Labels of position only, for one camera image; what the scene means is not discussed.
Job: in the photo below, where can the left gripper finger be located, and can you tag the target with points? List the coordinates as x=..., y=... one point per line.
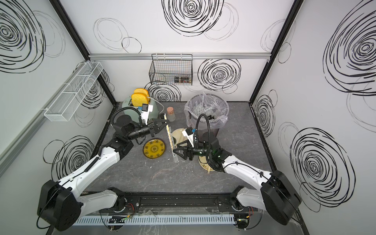
x=160, y=120
x=160, y=126

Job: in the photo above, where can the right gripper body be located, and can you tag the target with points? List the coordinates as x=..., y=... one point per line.
x=191, y=152

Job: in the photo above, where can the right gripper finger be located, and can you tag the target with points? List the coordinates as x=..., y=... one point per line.
x=180, y=147
x=181, y=154

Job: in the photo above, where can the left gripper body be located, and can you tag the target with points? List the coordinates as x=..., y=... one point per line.
x=151, y=128

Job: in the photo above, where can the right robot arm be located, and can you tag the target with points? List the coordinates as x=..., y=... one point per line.
x=271, y=191

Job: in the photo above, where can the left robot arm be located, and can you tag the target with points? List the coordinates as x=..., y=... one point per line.
x=61, y=202

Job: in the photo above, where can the pink lid glass jar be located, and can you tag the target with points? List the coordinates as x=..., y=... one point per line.
x=170, y=114

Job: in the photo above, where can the cream plate with black patch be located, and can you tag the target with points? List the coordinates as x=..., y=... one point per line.
x=178, y=137

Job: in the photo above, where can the cream plate with red marks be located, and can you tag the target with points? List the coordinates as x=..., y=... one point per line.
x=203, y=163

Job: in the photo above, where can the yellow patterned plate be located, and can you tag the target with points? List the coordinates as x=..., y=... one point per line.
x=154, y=148

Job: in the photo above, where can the front yellow toast slice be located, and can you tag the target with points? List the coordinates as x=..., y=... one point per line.
x=138, y=99

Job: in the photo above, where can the yellow toast slice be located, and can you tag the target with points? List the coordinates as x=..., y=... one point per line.
x=141, y=91
x=138, y=99

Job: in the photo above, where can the rear yellow toast slice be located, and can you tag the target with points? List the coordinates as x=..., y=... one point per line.
x=141, y=91

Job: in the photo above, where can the mint green toaster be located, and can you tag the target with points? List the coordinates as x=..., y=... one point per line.
x=128, y=103

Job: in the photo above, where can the clear plastic bin liner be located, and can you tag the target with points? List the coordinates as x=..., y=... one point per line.
x=207, y=110

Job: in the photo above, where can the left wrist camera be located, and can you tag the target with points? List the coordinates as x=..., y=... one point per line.
x=145, y=110

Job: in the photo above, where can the black wire wall basket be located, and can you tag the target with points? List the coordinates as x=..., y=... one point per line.
x=171, y=69

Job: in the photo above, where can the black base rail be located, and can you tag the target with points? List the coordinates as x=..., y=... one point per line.
x=222, y=202

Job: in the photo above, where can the white slotted cable duct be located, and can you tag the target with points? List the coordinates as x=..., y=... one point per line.
x=190, y=219

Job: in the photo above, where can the white mesh wall shelf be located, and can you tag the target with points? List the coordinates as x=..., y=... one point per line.
x=82, y=89

